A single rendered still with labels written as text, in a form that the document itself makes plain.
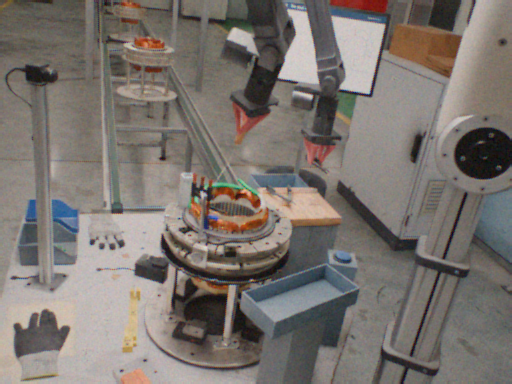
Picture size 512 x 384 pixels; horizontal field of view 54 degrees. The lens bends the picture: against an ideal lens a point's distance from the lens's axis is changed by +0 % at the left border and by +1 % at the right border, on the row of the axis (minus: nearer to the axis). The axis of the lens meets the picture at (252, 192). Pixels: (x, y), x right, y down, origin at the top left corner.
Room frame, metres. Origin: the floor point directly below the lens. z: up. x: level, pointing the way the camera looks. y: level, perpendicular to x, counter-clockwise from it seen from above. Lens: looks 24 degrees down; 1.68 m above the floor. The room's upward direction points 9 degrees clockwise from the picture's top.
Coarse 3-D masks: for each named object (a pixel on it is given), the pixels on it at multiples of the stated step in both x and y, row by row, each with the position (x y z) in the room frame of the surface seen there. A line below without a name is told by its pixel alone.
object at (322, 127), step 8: (320, 120) 1.35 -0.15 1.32; (328, 120) 1.35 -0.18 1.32; (304, 128) 1.38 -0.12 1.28; (312, 128) 1.37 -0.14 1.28; (320, 128) 1.35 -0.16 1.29; (328, 128) 1.35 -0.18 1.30; (312, 136) 1.33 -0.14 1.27; (320, 136) 1.34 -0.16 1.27; (328, 136) 1.35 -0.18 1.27; (336, 136) 1.36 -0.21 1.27
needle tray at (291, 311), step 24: (264, 288) 0.90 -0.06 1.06; (288, 288) 0.95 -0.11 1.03; (312, 288) 0.97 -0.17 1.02; (336, 288) 0.99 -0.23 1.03; (264, 312) 0.81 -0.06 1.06; (288, 312) 0.87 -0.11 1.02; (312, 312) 0.85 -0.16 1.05; (288, 336) 0.85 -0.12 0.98; (312, 336) 0.88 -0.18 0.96; (264, 360) 0.89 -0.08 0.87; (288, 360) 0.84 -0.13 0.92; (312, 360) 0.90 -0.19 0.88
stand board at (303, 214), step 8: (272, 200) 1.33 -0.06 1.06; (280, 200) 1.34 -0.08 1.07; (296, 200) 1.35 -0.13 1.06; (304, 200) 1.36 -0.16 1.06; (320, 200) 1.38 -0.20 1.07; (280, 208) 1.28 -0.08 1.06; (288, 208) 1.29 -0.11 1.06; (296, 208) 1.30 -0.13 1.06; (304, 208) 1.31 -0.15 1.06; (312, 208) 1.31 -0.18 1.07; (320, 208) 1.32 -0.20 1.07; (328, 208) 1.33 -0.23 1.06; (288, 216) 1.24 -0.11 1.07; (296, 216) 1.25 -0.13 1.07; (304, 216) 1.26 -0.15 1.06; (312, 216) 1.26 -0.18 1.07; (320, 216) 1.27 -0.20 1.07; (328, 216) 1.28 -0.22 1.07; (336, 216) 1.29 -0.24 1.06; (296, 224) 1.23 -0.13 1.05; (304, 224) 1.24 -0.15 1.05; (312, 224) 1.25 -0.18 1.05; (320, 224) 1.26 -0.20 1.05; (328, 224) 1.27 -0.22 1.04; (336, 224) 1.28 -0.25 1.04
